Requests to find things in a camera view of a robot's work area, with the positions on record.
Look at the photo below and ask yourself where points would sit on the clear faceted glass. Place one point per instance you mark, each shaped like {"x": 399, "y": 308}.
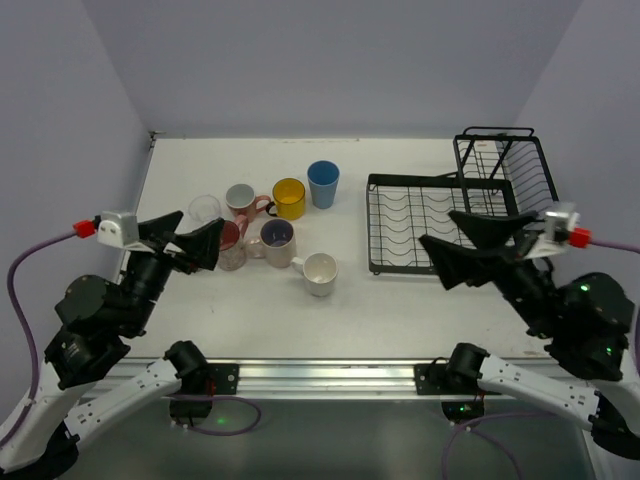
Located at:
{"x": 204, "y": 208}

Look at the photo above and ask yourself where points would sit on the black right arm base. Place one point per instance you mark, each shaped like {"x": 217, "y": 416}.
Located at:
{"x": 459, "y": 403}

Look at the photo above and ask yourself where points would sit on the salmon polka dot mug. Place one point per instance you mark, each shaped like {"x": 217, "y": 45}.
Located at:
{"x": 241, "y": 199}

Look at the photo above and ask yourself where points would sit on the white ceramic cup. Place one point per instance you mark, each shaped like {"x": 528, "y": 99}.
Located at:
{"x": 320, "y": 272}

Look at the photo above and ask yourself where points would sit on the black two-tier dish rack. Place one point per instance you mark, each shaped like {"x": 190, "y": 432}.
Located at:
{"x": 499, "y": 171}

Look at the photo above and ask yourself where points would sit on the yellow ceramic mug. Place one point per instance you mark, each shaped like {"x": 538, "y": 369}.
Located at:
{"x": 288, "y": 199}

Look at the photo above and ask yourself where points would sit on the pink smiley face mug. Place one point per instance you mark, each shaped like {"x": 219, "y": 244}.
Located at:
{"x": 232, "y": 254}

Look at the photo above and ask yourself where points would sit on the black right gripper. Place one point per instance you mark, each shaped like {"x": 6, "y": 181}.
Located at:
{"x": 507, "y": 256}

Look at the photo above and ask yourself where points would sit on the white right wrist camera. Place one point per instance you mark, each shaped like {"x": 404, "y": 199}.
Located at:
{"x": 560, "y": 231}

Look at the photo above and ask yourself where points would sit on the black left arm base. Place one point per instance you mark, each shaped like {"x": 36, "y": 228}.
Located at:
{"x": 219, "y": 379}

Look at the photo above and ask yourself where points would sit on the light blue plastic cup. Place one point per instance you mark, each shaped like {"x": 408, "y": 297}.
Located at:
{"x": 323, "y": 177}

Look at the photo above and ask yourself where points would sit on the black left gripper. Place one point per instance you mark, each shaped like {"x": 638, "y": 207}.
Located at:
{"x": 166, "y": 249}

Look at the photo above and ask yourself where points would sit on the aluminium mounting rail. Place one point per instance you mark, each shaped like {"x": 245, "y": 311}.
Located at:
{"x": 332, "y": 379}

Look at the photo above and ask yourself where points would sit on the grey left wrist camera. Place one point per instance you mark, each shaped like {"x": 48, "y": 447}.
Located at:
{"x": 118, "y": 229}

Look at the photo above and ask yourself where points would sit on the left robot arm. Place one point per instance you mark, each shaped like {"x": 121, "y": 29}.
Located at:
{"x": 43, "y": 436}

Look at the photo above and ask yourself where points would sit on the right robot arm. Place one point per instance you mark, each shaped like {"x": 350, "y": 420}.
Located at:
{"x": 586, "y": 324}

